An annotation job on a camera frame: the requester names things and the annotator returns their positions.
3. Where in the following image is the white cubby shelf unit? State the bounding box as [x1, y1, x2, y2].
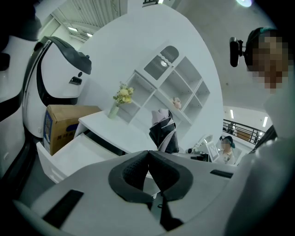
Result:
[119, 45, 211, 142]

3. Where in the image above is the white and black machine panel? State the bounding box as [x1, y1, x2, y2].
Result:
[0, 34, 26, 179]

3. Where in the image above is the white drawer cabinet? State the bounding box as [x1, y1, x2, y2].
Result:
[73, 110, 159, 154]

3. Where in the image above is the vase with yellow flowers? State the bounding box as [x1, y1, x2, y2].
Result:
[107, 81, 135, 120]

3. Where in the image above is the white framed tablet screen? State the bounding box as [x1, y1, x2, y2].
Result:
[206, 140, 220, 162]

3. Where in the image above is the dark lanyard strap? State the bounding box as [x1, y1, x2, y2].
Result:
[250, 124, 278, 154]

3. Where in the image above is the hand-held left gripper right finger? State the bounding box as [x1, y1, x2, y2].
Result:
[147, 150, 238, 232]

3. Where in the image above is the brown cardboard box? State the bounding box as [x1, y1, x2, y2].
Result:
[43, 104, 102, 156]

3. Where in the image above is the person's head with teal cap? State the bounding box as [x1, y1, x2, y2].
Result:
[244, 26, 295, 94]

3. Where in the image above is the white and black robot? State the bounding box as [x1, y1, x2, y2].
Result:
[22, 35, 93, 139]

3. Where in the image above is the white drawer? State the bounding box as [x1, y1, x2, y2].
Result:
[36, 132, 126, 184]

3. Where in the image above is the black head-mounted camera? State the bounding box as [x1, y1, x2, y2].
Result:
[229, 36, 245, 68]

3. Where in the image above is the small pink flower ornament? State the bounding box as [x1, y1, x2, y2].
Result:
[172, 96, 183, 109]

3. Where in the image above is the person's white shirt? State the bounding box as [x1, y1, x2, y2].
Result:
[224, 87, 295, 236]

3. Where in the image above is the black metal railing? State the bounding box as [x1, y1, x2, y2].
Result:
[222, 118, 267, 145]

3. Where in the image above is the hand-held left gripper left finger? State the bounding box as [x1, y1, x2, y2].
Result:
[31, 149, 165, 236]

